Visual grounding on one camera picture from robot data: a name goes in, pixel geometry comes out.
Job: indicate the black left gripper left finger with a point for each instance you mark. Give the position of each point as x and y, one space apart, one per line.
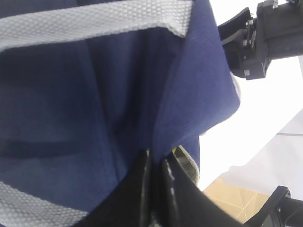
128 204

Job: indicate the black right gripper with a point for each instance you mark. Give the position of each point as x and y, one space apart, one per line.
279 35

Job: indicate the cardboard box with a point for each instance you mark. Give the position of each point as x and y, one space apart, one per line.
241 204

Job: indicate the navy blue lunch bag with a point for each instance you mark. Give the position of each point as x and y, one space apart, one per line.
85 85

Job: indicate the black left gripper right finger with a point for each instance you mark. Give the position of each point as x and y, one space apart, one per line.
182 204

